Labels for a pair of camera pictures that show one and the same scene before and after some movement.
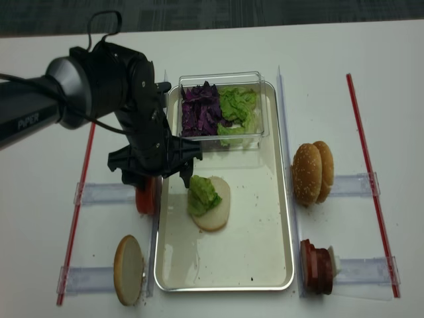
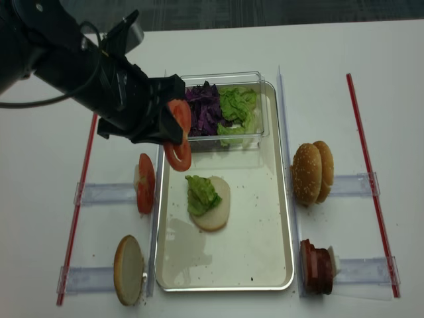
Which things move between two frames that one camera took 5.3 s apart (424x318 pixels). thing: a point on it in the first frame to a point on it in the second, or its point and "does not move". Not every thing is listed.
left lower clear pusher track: (88, 279) does not move
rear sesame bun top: (328, 169) does not move
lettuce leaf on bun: (202, 196) does not move
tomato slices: (148, 197) to (179, 156)
